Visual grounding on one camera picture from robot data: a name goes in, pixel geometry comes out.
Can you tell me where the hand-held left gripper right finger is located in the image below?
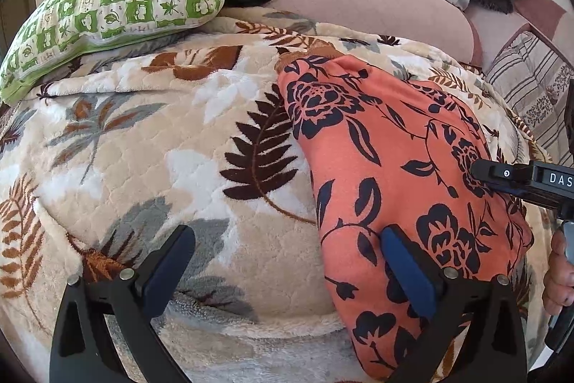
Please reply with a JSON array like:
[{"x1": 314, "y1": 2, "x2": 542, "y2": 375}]
[{"x1": 379, "y1": 224, "x2": 531, "y2": 383}]

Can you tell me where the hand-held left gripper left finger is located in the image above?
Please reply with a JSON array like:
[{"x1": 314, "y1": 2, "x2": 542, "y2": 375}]
[{"x1": 49, "y1": 224, "x2": 197, "y2": 383}]

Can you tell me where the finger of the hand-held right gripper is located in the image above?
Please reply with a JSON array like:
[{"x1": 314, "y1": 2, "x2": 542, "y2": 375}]
[{"x1": 470, "y1": 159, "x2": 536, "y2": 199}]

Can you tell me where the orange floral garment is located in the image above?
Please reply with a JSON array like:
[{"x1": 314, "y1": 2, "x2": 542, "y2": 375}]
[{"x1": 276, "y1": 53, "x2": 536, "y2": 381}]

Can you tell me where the person's right hand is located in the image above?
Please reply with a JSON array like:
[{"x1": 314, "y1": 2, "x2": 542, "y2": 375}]
[{"x1": 542, "y1": 229, "x2": 574, "y2": 317}]

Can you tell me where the striped pillow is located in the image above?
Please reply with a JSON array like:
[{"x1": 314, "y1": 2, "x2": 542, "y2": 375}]
[{"x1": 484, "y1": 31, "x2": 574, "y2": 166}]

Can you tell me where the leaf-print fleece blanket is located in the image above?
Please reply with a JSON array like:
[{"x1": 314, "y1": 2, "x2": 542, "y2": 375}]
[{"x1": 0, "y1": 17, "x2": 557, "y2": 383}]

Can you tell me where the pale pink quilted cover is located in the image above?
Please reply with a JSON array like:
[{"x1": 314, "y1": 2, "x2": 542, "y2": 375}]
[{"x1": 464, "y1": 0, "x2": 570, "y2": 67}]

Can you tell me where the green checked pillow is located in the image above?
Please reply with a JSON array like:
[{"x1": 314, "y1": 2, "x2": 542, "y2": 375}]
[{"x1": 0, "y1": 0, "x2": 226, "y2": 106}]

